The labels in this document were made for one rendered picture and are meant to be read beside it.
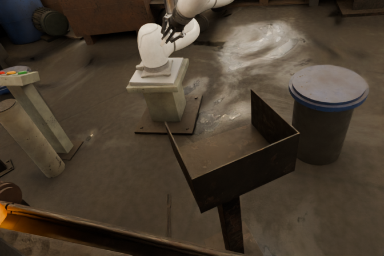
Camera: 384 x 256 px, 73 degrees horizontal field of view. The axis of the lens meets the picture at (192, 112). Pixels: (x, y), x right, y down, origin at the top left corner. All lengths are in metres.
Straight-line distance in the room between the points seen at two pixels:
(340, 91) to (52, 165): 1.56
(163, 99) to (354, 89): 1.02
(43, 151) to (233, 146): 1.19
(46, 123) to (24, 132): 0.19
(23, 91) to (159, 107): 0.75
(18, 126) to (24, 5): 2.67
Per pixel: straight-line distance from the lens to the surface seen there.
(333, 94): 1.24
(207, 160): 0.73
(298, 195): 1.39
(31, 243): 0.41
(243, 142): 0.78
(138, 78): 1.61
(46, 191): 1.78
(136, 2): 2.96
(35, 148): 1.67
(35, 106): 1.69
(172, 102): 1.64
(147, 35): 1.48
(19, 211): 0.70
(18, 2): 4.06
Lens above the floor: 1.16
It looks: 39 degrees down
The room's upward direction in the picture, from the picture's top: 12 degrees counter-clockwise
